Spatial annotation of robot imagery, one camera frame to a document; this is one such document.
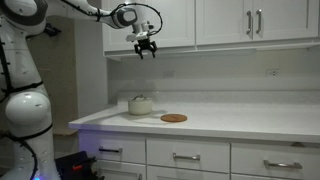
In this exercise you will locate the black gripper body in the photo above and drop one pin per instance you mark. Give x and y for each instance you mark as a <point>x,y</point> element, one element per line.
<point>146,43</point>

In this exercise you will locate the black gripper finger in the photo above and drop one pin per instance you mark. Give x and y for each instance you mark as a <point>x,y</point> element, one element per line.
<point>154,50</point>
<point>139,51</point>

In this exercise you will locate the white cupboard door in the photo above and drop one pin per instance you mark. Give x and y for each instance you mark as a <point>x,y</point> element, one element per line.
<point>176,23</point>
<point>286,16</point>
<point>116,40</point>
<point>220,20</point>

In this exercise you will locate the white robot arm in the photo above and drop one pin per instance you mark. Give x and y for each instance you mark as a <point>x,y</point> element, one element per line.
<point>26,110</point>

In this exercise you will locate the white lower cabinet door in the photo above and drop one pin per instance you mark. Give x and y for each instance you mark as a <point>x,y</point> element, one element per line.
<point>116,171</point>
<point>186,175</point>

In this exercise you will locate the white upper cabinet carcass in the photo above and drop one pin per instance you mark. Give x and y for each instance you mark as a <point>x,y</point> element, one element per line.
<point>173,50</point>

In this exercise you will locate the cream saucepan lid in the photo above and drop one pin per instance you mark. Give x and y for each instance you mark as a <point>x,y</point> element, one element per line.
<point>140,99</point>

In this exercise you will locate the cream saucepan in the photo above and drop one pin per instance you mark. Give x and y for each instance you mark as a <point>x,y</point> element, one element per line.
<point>140,108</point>

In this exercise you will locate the round wooden trivet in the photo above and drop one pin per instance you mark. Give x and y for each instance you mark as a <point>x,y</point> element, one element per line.
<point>173,118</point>

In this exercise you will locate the white drawer front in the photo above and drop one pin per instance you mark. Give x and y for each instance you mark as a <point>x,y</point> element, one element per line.
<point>213,153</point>
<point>133,146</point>
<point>250,156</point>

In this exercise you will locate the black red clamp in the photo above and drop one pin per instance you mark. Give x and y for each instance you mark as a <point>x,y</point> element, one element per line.
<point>83,164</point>

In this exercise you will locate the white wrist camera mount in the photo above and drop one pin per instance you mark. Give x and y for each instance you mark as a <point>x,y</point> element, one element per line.
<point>136,36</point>

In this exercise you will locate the white wall outlet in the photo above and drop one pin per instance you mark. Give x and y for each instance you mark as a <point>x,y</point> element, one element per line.
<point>272,72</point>

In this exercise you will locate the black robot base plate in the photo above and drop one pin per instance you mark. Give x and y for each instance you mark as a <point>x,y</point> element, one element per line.
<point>66,166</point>

